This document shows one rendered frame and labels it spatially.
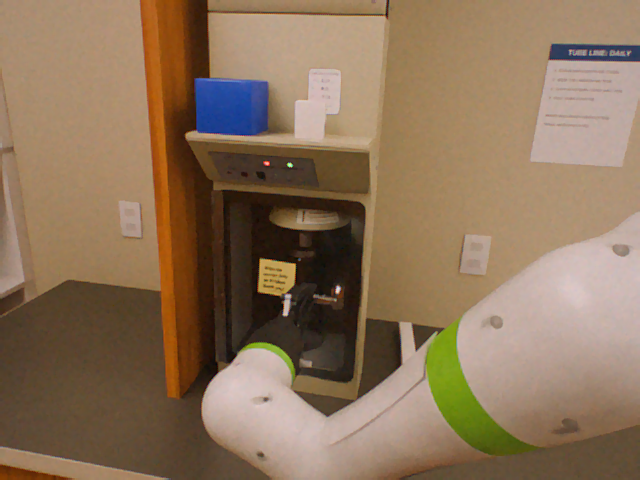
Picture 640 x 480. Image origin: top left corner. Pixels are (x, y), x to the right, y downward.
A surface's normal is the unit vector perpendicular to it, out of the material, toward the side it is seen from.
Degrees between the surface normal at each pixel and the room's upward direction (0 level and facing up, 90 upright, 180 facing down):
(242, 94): 90
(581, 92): 90
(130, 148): 90
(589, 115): 90
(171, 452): 0
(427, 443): 109
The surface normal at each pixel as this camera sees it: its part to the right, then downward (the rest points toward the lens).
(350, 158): -0.18, 0.89
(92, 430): 0.04, -0.94
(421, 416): -0.84, 0.19
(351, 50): -0.21, 0.31
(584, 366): -0.56, 0.22
